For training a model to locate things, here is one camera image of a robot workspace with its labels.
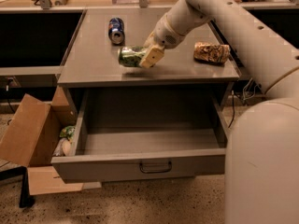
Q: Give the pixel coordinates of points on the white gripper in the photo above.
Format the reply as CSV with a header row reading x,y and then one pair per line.
x,y
164,34

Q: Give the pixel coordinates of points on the green soda can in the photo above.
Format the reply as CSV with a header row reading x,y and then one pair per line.
x,y
131,56

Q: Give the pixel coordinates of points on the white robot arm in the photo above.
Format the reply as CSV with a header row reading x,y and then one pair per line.
x,y
262,153

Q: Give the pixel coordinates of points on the blue soda can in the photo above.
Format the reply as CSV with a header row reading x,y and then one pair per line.
x,y
116,31

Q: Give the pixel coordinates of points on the grey drawer cabinet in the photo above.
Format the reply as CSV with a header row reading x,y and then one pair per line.
x,y
93,61

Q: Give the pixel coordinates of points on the open grey top drawer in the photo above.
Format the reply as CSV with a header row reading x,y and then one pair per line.
x,y
119,128

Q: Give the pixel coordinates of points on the brown snack bag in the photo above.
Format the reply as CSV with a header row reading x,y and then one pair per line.
x,y
211,53

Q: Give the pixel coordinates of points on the green snack bag in box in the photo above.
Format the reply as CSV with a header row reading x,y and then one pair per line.
x,y
67,132

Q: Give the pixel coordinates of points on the brown cardboard box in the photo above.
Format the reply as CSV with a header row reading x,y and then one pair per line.
x,y
32,136

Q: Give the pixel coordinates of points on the black stand leg left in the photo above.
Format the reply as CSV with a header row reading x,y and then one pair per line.
x,y
26,199

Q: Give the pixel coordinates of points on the black drawer handle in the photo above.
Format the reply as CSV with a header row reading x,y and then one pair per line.
x,y
155,168

